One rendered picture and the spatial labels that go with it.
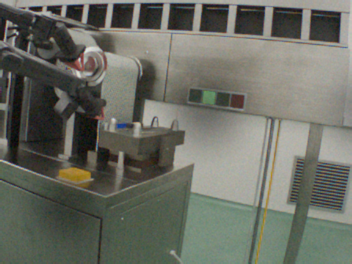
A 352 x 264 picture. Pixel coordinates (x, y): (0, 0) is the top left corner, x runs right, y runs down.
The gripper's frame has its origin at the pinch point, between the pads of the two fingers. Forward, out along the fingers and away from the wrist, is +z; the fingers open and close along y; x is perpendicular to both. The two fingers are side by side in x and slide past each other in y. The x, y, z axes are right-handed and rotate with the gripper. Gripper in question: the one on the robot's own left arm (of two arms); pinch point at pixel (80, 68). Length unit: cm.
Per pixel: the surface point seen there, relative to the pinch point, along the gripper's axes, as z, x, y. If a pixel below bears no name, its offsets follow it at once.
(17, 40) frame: -13.1, 1.2, -26.4
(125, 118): 28.5, 0.7, 7.3
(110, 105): 16.2, -3.0, 7.5
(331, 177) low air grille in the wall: 254, 116, 99
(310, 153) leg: 57, 15, 80
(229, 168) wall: 259, 111, -10
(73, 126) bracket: 13.5, -16.6, -0.8
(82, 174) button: 5.5, -37.1, 20.3
